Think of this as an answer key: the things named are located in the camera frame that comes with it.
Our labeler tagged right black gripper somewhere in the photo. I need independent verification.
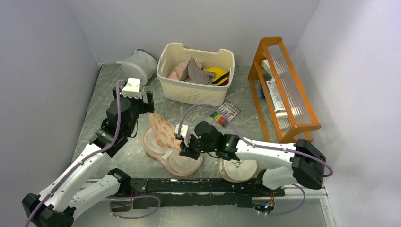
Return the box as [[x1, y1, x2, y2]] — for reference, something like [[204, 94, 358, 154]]
[[179, 133, 217, 160]]

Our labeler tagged floral mesh laundry bag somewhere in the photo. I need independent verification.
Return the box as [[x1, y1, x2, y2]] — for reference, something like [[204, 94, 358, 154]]
[[142, 113, 203, 176]]

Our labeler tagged taupe grey bra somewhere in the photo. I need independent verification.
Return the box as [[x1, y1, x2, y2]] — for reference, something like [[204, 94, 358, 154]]
[[187, 57, 216, 85]]

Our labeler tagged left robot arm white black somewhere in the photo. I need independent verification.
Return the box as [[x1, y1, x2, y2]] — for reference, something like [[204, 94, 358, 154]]
[[22, 88, 155, 227]]

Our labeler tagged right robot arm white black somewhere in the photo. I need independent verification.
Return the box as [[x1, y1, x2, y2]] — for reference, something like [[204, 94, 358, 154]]
[[174, 121, 326, 196]]

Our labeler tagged grey round mesh bag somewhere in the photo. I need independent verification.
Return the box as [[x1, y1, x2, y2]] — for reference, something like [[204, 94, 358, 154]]
[[122, 49, 158, 86]]

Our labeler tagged cream plastic laundry basket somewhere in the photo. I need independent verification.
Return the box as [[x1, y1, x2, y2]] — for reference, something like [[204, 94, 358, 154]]
[[157, 42, 235, 106]]

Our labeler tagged pink cloth in basket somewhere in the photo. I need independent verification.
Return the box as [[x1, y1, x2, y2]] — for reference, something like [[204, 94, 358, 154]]
[[168, 61, 209, 84]]

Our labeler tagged beige round glasses pouch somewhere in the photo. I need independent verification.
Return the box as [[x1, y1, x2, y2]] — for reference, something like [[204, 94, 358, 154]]
[[218, 160, 259, 183]]

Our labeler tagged marker pen pack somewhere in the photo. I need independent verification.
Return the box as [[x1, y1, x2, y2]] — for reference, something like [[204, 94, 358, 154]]
[[210, 100, 241, 128]]

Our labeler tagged yellow black cloth in basket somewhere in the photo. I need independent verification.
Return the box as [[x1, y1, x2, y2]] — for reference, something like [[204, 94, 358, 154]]
[[204, 67, 230, 86]]

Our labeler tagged white box in rack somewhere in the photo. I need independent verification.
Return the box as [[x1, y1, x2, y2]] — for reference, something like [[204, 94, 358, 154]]
[[266, 80, 285, 112]]

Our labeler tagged orange wooden rack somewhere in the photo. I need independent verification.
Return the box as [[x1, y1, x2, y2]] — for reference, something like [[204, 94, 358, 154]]
[[248, 37, 321, 143]]

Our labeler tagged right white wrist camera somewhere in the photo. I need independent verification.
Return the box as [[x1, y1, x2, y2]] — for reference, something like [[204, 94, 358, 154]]
[[174, 124, 191, 147]]

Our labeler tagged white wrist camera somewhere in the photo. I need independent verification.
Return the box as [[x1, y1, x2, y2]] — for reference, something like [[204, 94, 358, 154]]
[[174, 124, 191, 147], [121, 78, 142, 99]]

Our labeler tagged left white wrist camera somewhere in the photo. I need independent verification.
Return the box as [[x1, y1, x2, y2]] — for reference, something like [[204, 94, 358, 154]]
[[121, 78, 142, 99]]

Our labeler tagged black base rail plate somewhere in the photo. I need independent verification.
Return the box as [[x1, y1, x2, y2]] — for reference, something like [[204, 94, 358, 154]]
[[110, 178, 285, 212]]

